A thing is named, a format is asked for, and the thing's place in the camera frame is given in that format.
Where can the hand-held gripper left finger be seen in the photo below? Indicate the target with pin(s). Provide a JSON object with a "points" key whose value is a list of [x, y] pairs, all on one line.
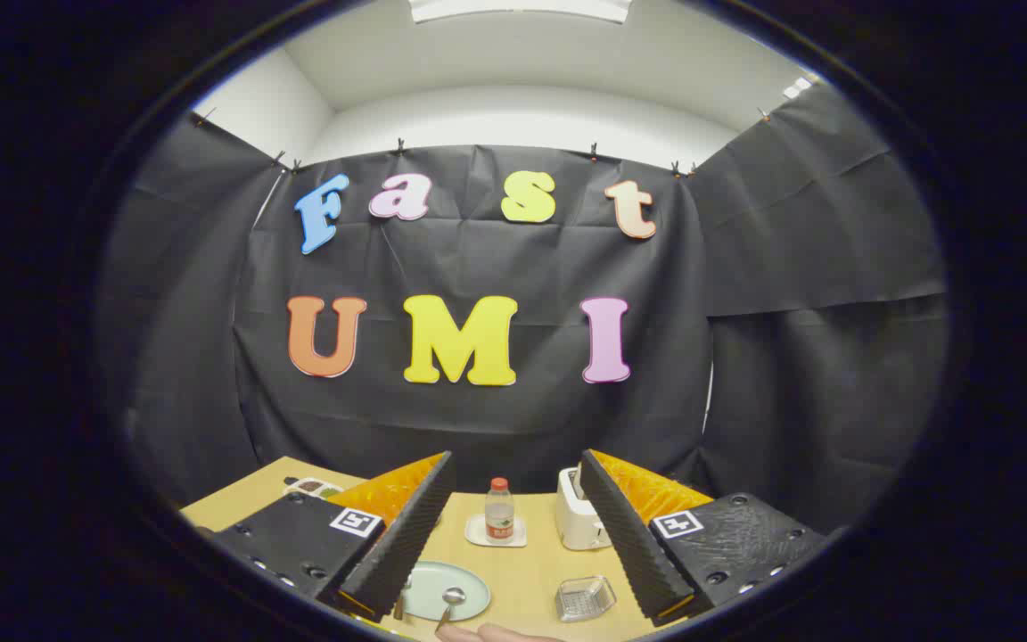
{"points": [[406, 535]]}

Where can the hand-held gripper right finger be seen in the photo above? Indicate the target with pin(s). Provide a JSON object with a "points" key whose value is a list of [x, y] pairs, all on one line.
{"points": [[625, 535]]}

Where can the white toaster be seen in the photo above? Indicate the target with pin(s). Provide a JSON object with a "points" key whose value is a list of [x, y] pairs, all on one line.
{"points": [[576, 526]]}

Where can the light green plate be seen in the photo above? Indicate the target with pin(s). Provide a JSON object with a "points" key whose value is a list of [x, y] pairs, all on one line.
{"points": [[429, 588]]}

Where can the white square coaster tray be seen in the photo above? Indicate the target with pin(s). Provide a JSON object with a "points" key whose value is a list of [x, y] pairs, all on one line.
{"points": [[475, 535]]}

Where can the clear plastic water bottle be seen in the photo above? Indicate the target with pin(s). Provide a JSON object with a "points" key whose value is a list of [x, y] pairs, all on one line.
{"points": [[499, 517]]}

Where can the white divided sauce dish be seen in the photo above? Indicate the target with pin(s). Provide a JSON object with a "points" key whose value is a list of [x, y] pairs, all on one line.
{"points": [[313, 488]]}

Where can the ceiling light panel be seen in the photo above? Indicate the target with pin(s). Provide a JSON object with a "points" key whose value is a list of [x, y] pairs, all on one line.
{"points": [[522, 9]]}

